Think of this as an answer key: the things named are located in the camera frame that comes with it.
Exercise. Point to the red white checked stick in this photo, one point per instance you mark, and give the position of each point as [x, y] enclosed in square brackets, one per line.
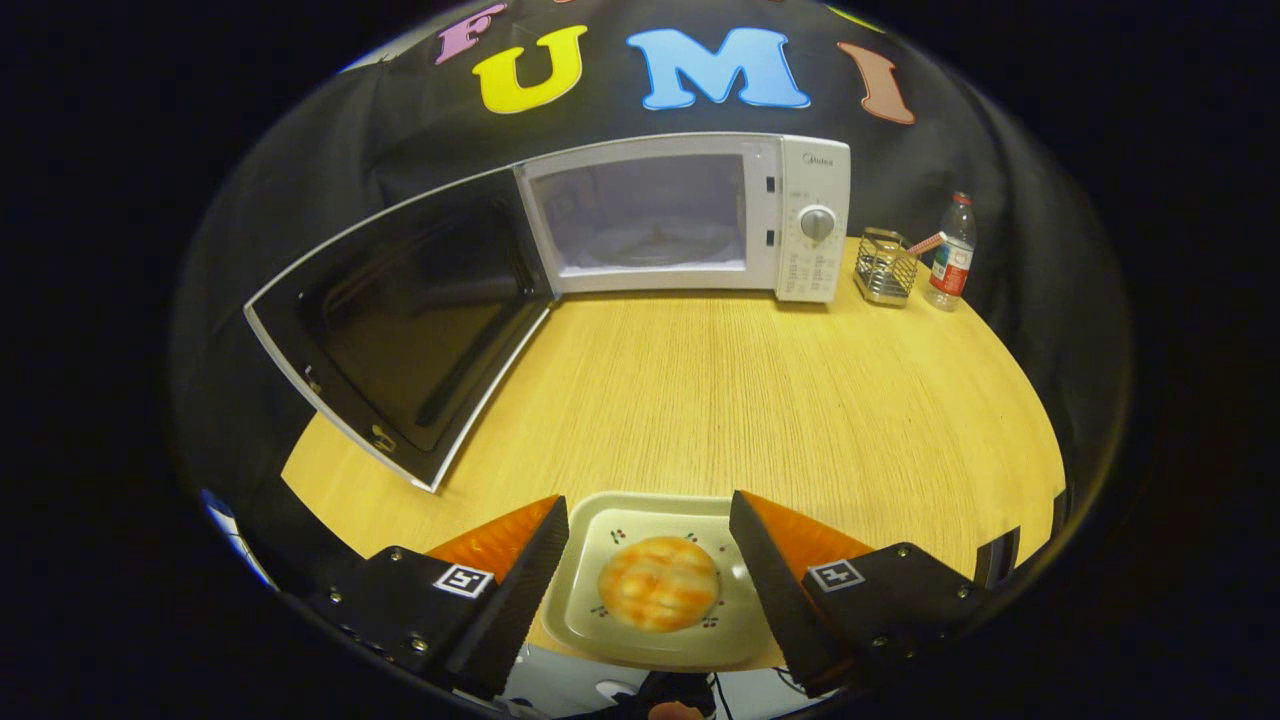
[928, 243]

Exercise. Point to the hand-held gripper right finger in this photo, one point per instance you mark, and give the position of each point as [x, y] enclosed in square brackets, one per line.
[775, 590]

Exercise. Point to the metal mesh basket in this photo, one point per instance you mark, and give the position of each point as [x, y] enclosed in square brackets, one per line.
[885, 270]

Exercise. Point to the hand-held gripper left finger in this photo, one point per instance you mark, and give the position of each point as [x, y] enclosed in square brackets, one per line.
[515, 600]

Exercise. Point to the clear plastic bottle red label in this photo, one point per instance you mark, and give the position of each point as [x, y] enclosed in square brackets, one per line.
[953, 260]

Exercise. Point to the white microwave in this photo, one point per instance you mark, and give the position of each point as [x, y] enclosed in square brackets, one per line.
[815, 170]

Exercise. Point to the round golden bread bun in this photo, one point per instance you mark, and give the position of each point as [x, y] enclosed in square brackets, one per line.
[660, 583]

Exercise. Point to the square patterned white plate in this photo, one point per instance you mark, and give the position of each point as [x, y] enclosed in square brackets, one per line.
[590, 615]

